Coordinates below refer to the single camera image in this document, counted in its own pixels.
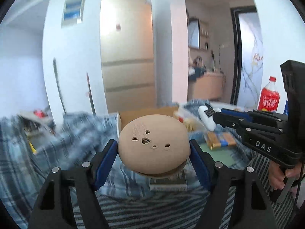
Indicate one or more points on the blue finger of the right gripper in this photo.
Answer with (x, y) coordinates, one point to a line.
(229, 121)
(239, 114)

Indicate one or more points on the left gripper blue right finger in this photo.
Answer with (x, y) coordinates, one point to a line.
(202, 163)

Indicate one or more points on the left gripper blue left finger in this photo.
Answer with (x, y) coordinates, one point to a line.
(103, 162)

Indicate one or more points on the small white plush toy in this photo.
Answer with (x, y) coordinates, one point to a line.
(206, 113)

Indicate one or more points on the tan round face plush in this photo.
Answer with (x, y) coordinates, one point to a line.
(154, 145)

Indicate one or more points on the person's right hand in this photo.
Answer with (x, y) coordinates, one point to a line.
(276, 176)

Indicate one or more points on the gold blue cigarette pack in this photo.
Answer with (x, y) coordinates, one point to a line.
(217, 140)

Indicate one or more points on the green notepad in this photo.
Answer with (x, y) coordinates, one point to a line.
(221, 156)

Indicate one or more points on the red soda bottle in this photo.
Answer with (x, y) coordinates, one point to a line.
(269, 99)

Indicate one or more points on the blue plaid shirt cloth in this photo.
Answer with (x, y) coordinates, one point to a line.
(23, 173)

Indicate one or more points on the pale yellow small carton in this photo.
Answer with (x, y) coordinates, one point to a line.
(187, 122)

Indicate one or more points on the beige bathroom vanity cabinet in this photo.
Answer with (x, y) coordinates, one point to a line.
(210, 86)

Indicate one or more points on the dark blue clothing pile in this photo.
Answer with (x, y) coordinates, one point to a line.
(195, 73)

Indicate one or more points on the grey striped cloth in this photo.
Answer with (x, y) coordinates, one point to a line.
(127, 202)

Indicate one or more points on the red items pile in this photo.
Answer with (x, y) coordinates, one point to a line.
(40, 113)

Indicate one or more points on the bathroom mirror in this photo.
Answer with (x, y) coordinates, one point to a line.
(194, 33)

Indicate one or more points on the gold three-door refrigerator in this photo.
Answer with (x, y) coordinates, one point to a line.
(126, 40)

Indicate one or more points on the black door frame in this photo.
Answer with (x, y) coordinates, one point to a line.
(235, 12)

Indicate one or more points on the grey green mop handle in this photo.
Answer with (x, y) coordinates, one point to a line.
(58, 85)

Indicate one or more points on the grey wall electrical panel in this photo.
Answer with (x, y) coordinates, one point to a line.
(73, 12)

